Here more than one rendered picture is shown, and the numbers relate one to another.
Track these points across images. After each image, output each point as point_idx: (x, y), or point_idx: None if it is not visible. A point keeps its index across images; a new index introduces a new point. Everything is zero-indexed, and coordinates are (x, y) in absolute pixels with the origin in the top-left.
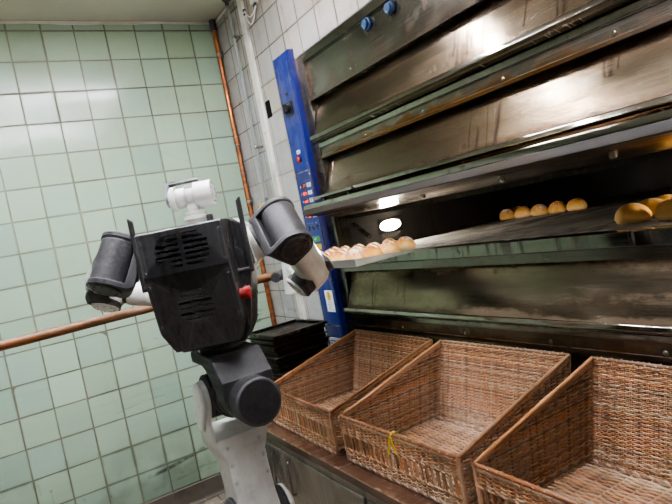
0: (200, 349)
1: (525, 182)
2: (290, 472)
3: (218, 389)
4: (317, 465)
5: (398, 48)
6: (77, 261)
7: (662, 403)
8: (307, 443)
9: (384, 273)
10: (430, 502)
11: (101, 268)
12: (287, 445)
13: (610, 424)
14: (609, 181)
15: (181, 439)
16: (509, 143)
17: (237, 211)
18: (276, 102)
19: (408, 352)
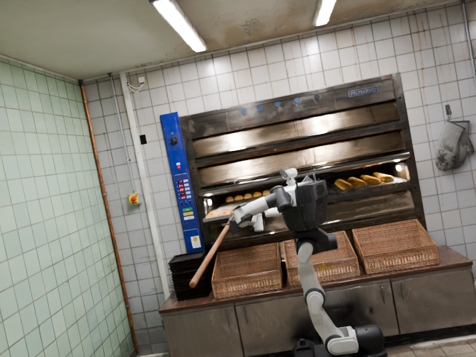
0: (309, 228)
1: (316, 177)
2: (243, 314)
3: (324, 239)
4: (272, 297)
5: (264, 124)
6: (52, 231)
7: (377, 236)
8: (256, 293)
9: None
10: (343, 279)
11: (287, 199)
12: (245, 298)
13: (363, 247)
14: None
15: (100, 353)
16: (325, 163)
17: (314, 178)
18: (153, 136)
19: (263, 251)
